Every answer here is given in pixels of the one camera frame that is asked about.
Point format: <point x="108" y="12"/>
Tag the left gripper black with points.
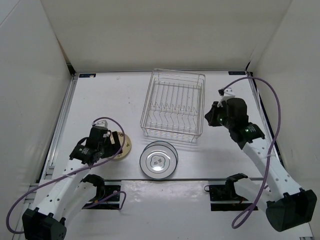
<point x="114" y="148"/>

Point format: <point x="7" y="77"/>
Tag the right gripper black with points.
<point x="210" y="116"/>

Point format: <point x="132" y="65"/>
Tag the beige wooden plate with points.
<point x="126" y="148"/>

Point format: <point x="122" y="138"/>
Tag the wire dish rack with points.
<point x="174" y="105"/>

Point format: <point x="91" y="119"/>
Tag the white plate green rim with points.
<point x="160" y="157"/>
<point x="150" y="174"/>

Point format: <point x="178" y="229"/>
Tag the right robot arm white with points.
<point x="285" y="203"/>

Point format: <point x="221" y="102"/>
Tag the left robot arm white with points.
<point x="49" y="219"/>

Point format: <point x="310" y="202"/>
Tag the blue label right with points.
<point x="236" y="73"/>

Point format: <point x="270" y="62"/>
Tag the blue label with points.
<point x="87" y="75"/>
<point x="236" y="73"/>

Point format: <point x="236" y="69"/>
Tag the blue label left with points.
<point x="87" y="75"/>

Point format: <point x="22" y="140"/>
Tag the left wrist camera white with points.
<point x="100" y="123"/>

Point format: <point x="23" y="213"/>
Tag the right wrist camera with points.
<point x="225" y="94"/>

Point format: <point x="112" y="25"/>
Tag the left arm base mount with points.
<point x="107" y="199"/>

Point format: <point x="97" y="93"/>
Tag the aluminium table edge rail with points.
<point x="49" y="163"/>

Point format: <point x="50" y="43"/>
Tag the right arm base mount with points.
<point x="222" y="201"/>

